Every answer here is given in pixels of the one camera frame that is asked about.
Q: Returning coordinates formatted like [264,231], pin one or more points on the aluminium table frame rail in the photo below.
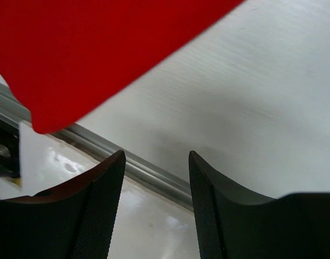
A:
[149,175]

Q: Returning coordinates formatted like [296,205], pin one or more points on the red t shirt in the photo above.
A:
[62,59]

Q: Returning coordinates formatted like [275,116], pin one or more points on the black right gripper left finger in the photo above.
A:
[74,219]

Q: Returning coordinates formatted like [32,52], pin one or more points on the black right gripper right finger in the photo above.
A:
[233,221]

